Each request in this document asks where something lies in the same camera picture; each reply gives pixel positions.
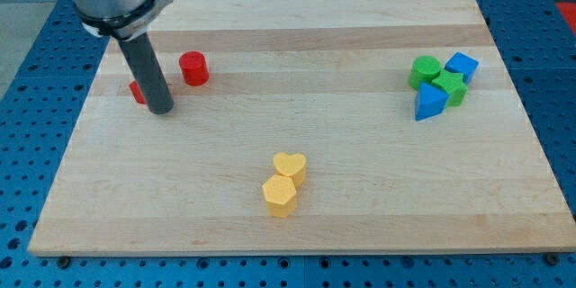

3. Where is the yellow hexagon block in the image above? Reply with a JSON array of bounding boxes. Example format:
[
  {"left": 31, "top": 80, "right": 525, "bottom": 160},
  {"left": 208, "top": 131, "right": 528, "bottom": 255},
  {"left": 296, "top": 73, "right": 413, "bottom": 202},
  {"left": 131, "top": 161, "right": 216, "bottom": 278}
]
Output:
[{"left": 262, "top": 175, "right": 297, "bottom": 218}]

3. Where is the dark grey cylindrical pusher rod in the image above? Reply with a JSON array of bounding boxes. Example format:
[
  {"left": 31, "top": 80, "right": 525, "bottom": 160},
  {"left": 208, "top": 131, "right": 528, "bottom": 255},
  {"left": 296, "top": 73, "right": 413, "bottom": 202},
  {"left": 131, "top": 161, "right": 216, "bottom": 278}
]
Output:
[{"left": 119, "top": 33, "right": 174, "bottom": 115}]

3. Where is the blue triangle block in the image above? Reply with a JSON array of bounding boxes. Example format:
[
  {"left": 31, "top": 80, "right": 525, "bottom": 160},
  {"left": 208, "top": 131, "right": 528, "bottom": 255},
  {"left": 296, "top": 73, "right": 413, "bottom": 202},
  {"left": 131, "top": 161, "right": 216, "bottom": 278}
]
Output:
[{"left": 415, "top": 83, "right": 449, "bottom": 121}]

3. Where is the green cylinder block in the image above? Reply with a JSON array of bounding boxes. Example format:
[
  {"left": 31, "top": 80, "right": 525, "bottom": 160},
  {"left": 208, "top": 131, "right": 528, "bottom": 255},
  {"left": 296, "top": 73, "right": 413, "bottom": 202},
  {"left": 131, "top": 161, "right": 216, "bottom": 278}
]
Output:
[{"left": 408, "top": 56, "right": 441, "bottom": 90}]

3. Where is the green star block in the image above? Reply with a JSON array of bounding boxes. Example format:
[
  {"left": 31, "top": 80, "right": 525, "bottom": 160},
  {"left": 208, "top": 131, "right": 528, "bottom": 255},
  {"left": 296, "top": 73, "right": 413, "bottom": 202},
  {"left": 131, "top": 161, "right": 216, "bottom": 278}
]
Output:
[{"left": 431, "top": 69, "right": 468, "bottom": 106}]

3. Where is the red cylinder block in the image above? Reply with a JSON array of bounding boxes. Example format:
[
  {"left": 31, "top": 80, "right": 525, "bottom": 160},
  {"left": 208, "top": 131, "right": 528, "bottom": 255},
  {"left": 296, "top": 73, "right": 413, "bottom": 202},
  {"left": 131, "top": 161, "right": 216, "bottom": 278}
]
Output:
[{"left": 178, "top": 51, "right": 210, "bottom": 86}]

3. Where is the red star block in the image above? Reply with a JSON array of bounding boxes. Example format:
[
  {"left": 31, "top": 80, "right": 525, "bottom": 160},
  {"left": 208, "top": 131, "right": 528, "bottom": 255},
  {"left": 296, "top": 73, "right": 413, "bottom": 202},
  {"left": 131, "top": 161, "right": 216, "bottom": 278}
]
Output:
[{"left": 129, "top": 81, "right": 146, "bottom": 104}]

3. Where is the yellow heart block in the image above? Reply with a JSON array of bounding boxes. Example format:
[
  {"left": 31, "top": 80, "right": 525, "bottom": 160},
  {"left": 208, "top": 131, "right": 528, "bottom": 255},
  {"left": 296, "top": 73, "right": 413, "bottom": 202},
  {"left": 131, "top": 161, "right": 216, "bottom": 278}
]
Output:
[{"left": 273, "top": 152, "right": 307, "bottom": 188}]

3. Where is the wooden board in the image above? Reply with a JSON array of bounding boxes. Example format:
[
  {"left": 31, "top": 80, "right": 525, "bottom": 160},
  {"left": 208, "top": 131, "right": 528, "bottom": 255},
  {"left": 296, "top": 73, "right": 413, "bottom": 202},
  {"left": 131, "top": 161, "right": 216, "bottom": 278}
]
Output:
[{"left": 29, "top": 0, "right": 575, "bottom": 257}]

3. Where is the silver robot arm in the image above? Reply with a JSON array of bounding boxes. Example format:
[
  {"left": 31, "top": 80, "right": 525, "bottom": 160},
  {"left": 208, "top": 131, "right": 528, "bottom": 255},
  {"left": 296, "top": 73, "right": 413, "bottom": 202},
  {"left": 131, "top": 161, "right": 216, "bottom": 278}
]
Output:
[{"left": 73, "top": 0, "right": 174, "bottom": 115}]

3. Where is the blue cube block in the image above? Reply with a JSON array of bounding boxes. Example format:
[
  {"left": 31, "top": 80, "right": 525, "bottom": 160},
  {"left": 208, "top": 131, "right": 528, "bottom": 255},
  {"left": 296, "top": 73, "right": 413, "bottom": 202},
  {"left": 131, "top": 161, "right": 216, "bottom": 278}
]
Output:
[{"left": 445, "top": 52, "right": 479, "bottom": 85}]

